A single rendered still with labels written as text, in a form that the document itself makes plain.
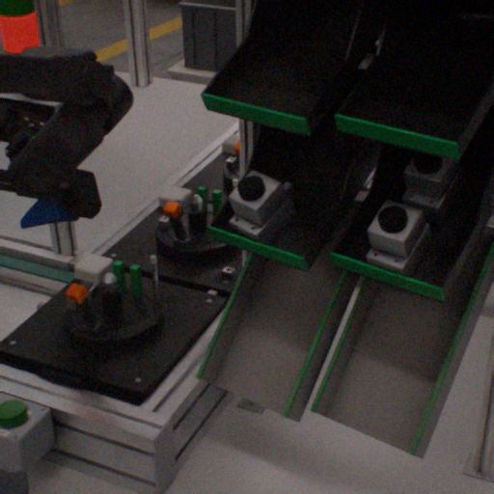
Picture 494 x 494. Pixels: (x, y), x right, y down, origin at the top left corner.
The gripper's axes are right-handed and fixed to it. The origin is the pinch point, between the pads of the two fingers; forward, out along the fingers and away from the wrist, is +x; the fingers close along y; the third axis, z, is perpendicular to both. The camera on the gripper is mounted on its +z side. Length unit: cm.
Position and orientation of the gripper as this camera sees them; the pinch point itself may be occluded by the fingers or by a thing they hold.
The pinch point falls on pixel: (5, 205)
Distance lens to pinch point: 112.0
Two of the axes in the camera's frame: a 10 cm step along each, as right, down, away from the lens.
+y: -7.1, -1.1, -7.0
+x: -6.5, 4.9, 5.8
